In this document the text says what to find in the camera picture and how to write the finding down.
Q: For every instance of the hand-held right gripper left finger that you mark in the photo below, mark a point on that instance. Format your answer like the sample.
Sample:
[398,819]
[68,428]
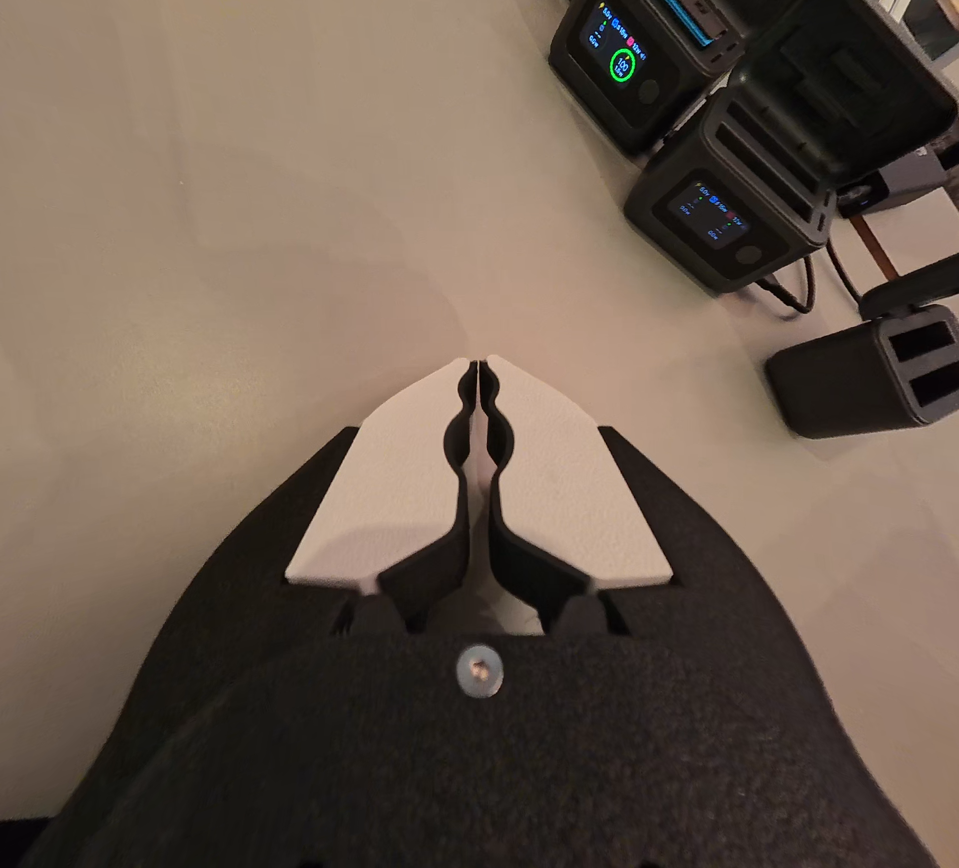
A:
[375,501]

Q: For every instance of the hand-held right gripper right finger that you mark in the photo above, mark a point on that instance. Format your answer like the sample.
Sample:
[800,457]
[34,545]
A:
[585,501]

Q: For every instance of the black charging hub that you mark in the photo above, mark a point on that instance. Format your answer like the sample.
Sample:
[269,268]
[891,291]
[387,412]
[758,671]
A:
[917,182]

